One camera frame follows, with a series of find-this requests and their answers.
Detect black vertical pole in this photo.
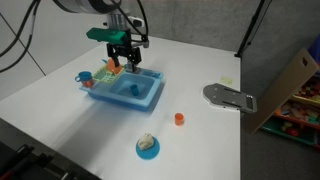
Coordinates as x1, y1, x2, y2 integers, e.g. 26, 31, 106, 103
235, 0, 266, 58

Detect blue toy sink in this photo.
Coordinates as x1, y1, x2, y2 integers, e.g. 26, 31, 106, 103
80, 68, 163, 111

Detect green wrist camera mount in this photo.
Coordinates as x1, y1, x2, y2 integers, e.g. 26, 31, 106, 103
86, 28, 130, 45

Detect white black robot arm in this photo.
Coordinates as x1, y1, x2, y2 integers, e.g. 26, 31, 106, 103
53, 0, 149, 73

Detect orange toy plate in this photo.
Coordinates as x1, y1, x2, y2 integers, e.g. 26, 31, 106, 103
106, 58, 122, 74

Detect cream toy food piece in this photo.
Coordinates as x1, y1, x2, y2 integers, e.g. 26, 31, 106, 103
138, 133, 154, 150

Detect black equipment at table edge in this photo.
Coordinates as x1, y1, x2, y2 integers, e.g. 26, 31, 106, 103
0, 143, 82, 180

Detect yellow green dish rack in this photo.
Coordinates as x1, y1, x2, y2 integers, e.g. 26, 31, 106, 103
92, 66, 124, 84

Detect small orange cup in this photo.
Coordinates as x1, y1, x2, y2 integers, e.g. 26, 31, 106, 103
174, 113, 184, 126

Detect blue toy mug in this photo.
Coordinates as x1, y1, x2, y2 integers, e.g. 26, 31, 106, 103
75, 71, 92, 82

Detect small orange toy bowl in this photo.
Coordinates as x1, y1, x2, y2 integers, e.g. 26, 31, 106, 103
82, 79, 94, 88

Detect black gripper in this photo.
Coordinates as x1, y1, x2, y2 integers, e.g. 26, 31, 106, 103
107, 31, 141, 72

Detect grey toy faucet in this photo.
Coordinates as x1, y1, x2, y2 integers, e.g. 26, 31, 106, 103
126, 58, 140, 74

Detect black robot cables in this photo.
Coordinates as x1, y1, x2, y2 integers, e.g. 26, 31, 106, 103
0, 0, 150, 74

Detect blue toy plate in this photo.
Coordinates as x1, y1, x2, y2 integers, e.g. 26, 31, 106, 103
135, 138, 160, 160

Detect small blue cup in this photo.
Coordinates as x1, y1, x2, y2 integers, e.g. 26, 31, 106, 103
130, 85, 139, 96

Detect wooden toy storage shelf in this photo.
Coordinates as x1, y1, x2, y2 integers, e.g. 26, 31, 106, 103
244, 36, 320, 148

